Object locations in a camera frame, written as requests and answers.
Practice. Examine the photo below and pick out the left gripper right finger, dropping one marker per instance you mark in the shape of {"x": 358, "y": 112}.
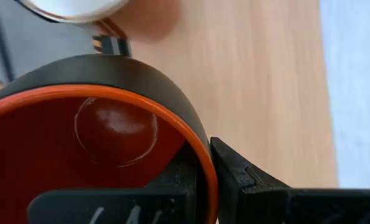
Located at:
{"x": 297, "y": 205}

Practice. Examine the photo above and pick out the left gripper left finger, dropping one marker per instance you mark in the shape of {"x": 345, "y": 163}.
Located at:
{"x": 110, "y": 205}

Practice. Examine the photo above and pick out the black mug red interior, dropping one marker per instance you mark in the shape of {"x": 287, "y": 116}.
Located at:
{"x": 48, "y": 155}

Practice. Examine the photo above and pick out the red mug white interior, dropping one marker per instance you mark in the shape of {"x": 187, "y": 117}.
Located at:
{"x": 73, "y": 7}

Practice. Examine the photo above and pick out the wooden shelf black frame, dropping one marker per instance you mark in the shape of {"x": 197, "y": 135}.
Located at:
{"x": 250, "y": 93}

